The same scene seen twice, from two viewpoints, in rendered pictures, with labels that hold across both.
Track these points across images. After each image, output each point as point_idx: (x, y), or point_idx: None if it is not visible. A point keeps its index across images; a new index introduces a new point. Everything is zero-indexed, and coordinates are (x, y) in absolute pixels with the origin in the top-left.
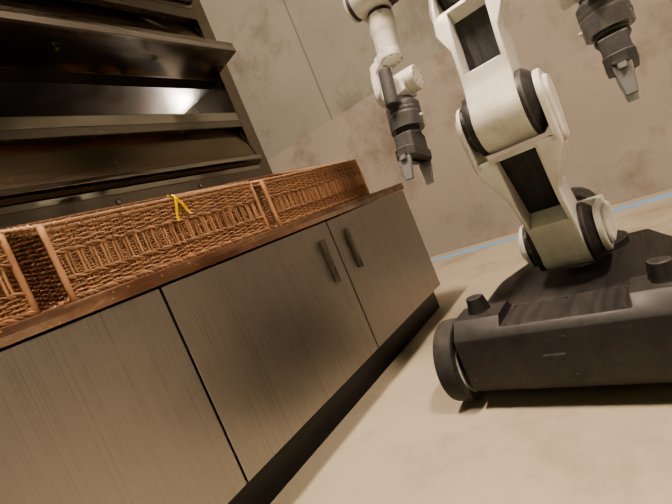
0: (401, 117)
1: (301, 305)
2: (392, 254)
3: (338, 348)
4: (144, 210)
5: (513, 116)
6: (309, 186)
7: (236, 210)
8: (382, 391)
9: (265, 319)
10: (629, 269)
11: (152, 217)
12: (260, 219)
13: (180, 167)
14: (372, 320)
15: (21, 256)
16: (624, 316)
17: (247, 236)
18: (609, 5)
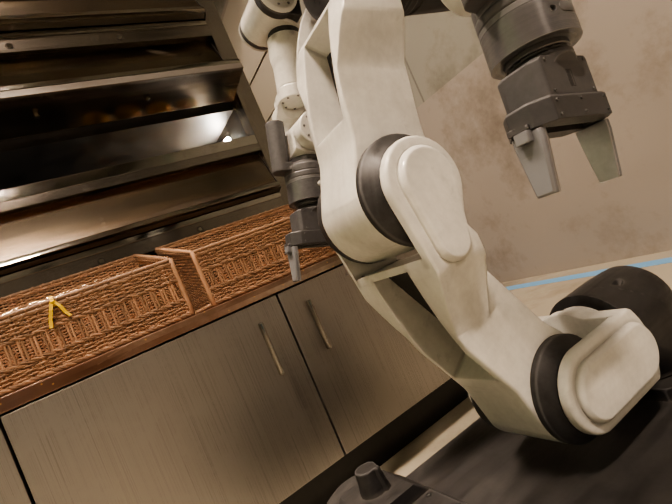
0: (291, 190)
1: (213, 412)
2: None
3: (269, 462)
4: (9, 321)
5: (359, 225)
6: (269, 245)
7: (144, 298)
8: None
9: (150, 437)
10: (641, 475)
11: (20, 327)
12: (179, 303)
13: (170, 214)
14: (339, 418)
15: None
16: None
17: (154, 328)
18: (505, 14)
